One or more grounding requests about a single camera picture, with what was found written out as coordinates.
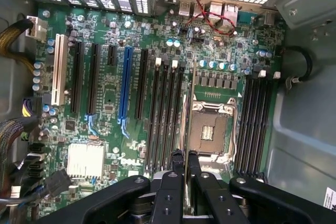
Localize silver ethernet port block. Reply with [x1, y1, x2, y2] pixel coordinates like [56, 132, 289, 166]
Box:
[223, 3, 240, 22]

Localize short black expansion slot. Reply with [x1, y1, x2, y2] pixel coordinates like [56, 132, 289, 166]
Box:
[107, 45, 118, 67]

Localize silver CPU socket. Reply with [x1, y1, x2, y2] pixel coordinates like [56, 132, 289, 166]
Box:
[181, 97, 238, 167]

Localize grey metal PC case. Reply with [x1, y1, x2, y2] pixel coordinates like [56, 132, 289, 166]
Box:
[0, 0, 336, 224]

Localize black SATA cable plug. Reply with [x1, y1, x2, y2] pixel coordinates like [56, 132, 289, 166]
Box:
[44, 168, 72, 199]

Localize black RAM slot white latch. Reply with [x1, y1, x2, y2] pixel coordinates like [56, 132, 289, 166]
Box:
[240, 69, 267, 176]
[254, 71, 281, 179]
[161, 60, 180, 168]
[144, 57, 162, 175]

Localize green Dell motherboard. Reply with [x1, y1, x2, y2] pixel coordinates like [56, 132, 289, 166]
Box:
[26, 7, 287, 209]

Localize white cable clip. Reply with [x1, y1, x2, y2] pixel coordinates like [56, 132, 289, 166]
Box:
[285, 76, 302, 90]

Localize black SATA port block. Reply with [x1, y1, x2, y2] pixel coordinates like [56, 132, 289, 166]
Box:
[27, 143, 45, 180]

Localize blue expansion slot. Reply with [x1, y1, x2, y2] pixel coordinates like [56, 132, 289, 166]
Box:
[117, 46, 133, 138]

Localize braided multicolour cable bundle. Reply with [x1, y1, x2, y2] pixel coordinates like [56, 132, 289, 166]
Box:
[0, 117, 40, 197]

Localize white PCI expansion slot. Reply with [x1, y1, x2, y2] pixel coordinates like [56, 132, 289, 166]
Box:
[51, 34, 68, 106]

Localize silver finned chipset heat sink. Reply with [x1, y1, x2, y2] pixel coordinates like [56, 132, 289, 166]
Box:
[67, 142, 106, 179]

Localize white power connector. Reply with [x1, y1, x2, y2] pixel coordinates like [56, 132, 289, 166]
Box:
[25, 16, 49, 42]

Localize thick black cable loop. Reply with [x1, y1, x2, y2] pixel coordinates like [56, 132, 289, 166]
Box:
[279, 46, 313, 83]

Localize long black expansion slot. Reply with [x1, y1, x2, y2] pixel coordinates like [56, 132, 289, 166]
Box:
[70, 40, 86, 113]
[134, 48, 149, 120]
[86, 42, 102, 135]

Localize silver USB port stack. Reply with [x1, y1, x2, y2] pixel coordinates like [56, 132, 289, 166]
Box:
[209, 0, 224, 17]
[178, 0, 195, 17]

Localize black connector yellow purple wires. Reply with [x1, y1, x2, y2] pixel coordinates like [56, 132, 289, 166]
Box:
[22, 97, 43, 119]

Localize blue serial port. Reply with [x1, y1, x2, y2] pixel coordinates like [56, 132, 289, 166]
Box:
[237, 11, 256, 23]

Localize white printed sticker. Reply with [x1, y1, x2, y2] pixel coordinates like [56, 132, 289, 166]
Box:
[321, 185, 336, 213]

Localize yellow black braided power cable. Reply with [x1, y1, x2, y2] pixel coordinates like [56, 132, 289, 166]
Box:
[0, 19, 35, 72]

